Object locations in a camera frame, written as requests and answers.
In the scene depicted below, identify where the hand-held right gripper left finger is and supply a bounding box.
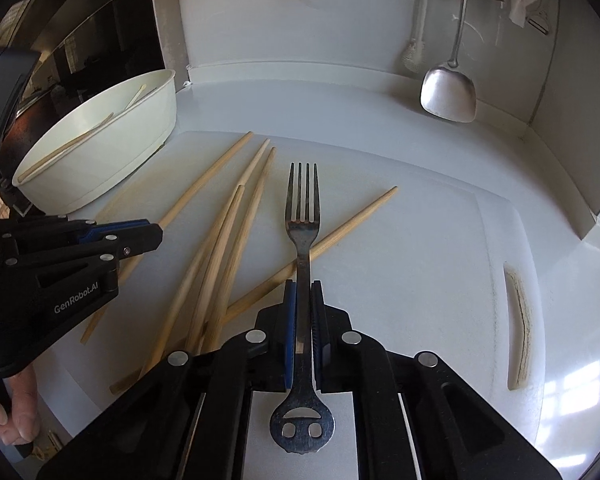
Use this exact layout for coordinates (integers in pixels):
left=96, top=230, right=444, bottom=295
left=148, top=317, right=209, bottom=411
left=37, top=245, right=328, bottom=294
left=35, top=281, right=298, bottom=480

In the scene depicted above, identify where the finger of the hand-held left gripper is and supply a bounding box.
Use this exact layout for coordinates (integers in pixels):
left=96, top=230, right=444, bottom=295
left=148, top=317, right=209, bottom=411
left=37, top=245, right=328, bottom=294
left=7, top=224, right=164, bottom=288
left=0, top=215, right=152, bottom=257

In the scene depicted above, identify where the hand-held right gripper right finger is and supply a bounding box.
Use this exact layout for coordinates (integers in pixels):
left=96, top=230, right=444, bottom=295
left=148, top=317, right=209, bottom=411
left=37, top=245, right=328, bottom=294
left=311, top=281, right=557, bottom=480

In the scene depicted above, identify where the cream round basin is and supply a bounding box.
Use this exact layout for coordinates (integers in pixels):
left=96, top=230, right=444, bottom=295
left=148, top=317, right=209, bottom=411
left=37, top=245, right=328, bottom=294
left=12, top=68, right=179, bottom=215

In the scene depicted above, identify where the metal fork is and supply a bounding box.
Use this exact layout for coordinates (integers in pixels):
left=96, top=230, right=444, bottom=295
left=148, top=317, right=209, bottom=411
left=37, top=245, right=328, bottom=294
left=269, top=161, right=336, bottom=456

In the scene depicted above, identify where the wooden chopstick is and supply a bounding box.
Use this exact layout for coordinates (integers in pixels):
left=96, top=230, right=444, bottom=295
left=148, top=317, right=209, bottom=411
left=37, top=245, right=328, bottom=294
left=80, top=131, right=255, bottom=345
left=139, top=138, right=272, bottom=378
left=109, top=186, right=400, bottom=395
left=185, top=184, right=246, bottom=353
left=199, top=147, right=277, bottom=355
left=17, top=112, right=116, bottom=184

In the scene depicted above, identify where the person's left hand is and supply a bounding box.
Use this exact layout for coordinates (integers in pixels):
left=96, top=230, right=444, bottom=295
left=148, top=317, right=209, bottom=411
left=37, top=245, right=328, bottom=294
left=0, top=366, right=42, bottom=447

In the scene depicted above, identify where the white cutting board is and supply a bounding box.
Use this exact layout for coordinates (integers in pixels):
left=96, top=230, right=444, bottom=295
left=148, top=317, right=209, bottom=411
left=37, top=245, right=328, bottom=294
left=30, top=130, right=547, bottom=442

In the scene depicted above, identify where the metal spatula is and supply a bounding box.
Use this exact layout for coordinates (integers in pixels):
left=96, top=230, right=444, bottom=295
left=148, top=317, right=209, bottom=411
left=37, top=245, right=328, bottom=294
left=419, top=0, right=478, bottom=124

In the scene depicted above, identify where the white peeler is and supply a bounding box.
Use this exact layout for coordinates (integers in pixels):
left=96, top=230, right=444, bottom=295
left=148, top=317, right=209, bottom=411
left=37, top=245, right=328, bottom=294
left=525, top=7, right=551, bottom=36

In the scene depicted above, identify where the white long-handled dish brush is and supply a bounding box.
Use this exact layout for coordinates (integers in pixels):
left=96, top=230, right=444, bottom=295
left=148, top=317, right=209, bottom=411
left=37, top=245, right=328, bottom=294
left=398, top=0, right=434, bottom=74

